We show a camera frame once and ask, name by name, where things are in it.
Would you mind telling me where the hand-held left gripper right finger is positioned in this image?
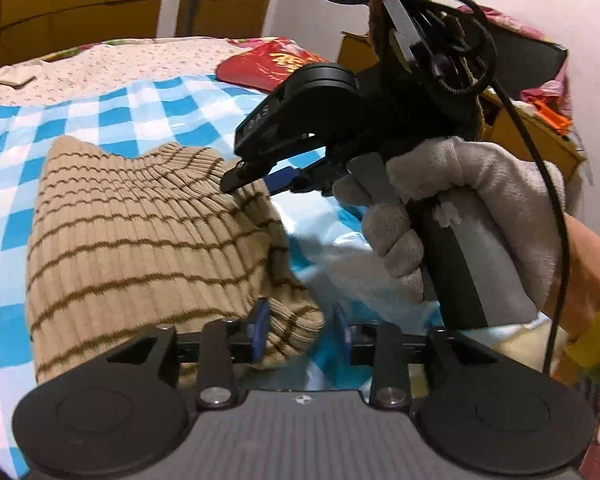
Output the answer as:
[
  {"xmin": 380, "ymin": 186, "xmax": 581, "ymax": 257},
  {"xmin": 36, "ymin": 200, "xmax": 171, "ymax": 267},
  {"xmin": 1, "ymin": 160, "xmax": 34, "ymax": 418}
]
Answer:
[{"xmin": 334, "ymin": 305, "xmax": 498, "ymax": 409}]

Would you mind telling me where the brown wooden wardrobe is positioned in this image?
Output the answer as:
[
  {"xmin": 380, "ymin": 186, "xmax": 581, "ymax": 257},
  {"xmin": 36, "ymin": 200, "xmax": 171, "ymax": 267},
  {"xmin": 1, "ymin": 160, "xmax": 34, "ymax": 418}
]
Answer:
[{"xmin": 0, "ymin": 0, "xmax": 173, "ymax": 73}]

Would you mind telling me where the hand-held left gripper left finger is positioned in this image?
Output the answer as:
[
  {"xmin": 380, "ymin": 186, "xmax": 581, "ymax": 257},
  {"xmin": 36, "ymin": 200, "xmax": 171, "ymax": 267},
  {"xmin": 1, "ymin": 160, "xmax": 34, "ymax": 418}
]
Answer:
[{"xmin": 105, "ymin": 297, "xmax": 271, "ymax": 409}]

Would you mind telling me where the person's right forearm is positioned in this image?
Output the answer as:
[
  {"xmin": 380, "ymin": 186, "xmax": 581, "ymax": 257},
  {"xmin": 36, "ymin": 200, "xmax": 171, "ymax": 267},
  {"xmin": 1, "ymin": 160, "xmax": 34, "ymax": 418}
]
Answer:
[{"xmin": 540, "ymin": 212, "xmax": 600, "ymax": 391}]

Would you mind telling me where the wooden cabinet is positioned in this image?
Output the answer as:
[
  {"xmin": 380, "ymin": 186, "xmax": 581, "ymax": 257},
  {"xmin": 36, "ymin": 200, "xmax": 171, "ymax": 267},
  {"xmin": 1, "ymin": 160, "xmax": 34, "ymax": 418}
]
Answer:
[{"xmin": 339, "ymin": 30, "xmax": 588, "ymax": 181}]

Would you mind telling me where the pink flowered cloth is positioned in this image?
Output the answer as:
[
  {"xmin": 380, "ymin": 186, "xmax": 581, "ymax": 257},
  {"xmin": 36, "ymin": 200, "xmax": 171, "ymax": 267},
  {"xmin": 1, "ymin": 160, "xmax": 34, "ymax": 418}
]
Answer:
[{"xmin": 457, "ymin": 4, "xmax": 556, "ymax": 48}]

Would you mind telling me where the orange object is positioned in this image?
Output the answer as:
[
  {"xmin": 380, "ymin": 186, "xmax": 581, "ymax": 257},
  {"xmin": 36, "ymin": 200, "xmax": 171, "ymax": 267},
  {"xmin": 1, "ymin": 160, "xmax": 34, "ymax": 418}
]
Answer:
[{"xmin": 532, "ymin": 100, "xmax": 572, "ymax": 135}]

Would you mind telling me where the black cable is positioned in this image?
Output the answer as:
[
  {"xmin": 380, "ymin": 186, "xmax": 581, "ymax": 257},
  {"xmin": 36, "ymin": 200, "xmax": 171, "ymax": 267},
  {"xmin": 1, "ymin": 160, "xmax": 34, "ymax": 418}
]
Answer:
[{"xmin": 314, "ymin": 0, "xmax": 568, "ymax": 376}]

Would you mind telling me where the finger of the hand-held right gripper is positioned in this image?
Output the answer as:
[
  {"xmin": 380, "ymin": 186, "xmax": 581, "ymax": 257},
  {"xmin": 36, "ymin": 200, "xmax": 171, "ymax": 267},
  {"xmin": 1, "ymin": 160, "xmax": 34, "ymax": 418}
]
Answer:
[
  {"xmin": 221, "ymin": 157, "xmax": 263, "ymax": 195},
  {"xmin": 265, "ymin": 160, "xmax": 353, "ymax": 198}
]

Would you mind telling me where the person's right hand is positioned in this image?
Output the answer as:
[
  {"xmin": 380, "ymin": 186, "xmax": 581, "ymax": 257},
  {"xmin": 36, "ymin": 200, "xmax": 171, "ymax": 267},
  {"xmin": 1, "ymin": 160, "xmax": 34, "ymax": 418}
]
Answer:
[{"xmin": 332, "ymin": 136, "xmax": 567, "ymax": 321}]

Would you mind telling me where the white floral bedsheet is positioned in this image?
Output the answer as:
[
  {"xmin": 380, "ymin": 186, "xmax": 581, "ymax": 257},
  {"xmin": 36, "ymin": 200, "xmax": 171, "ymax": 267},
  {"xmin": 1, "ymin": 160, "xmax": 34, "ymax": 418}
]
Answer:
[{"xmin": 0, "ymin": 36, "xmax": 291, "ymax": 111}]

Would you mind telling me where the blue white checked plastic sheet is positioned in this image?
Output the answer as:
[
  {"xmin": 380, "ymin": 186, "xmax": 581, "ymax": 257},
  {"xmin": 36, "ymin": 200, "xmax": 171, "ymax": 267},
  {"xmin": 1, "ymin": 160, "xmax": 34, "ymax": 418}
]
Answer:
[{"xmin": 0, "ymin": 74, "xmax": 556, "ymax": 480}]

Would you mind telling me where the cream cloth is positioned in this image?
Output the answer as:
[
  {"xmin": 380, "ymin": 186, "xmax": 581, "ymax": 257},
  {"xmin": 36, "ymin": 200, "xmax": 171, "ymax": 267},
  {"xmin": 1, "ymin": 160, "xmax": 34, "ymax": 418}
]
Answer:
[{"xmin": 490, "ymin": 317, "xmax": 581, "ymax": 391}]

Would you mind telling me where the dark board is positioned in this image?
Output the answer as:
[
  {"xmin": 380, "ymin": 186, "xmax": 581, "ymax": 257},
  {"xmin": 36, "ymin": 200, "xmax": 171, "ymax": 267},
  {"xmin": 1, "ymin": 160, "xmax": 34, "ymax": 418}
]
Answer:
[{"xmin": 490, "ymin": 24, "xmax": 569, "ymax": 95}]

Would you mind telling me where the beige brown-striped knit sweater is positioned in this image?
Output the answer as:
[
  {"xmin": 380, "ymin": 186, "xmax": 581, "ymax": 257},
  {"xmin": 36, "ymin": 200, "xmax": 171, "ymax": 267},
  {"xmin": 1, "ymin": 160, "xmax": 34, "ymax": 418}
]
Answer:
[{"xmin": 25, "ymin": 135, "xmax": 327, "ymax": 386}]

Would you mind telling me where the beige cloth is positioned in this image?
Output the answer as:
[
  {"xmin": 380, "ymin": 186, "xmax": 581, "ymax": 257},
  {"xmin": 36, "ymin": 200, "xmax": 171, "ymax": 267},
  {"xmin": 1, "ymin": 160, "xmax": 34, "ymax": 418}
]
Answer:
[{"xmin": 0, "ymin": 71, "xmax": 37, "ymax": 92}]

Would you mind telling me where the red plastic bag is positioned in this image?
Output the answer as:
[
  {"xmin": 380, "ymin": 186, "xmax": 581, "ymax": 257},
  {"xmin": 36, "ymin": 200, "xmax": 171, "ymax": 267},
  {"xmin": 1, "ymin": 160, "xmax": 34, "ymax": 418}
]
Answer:
[{"xmin": 216, "ymin": 42, "xmax": 326, "ymax": 93}]

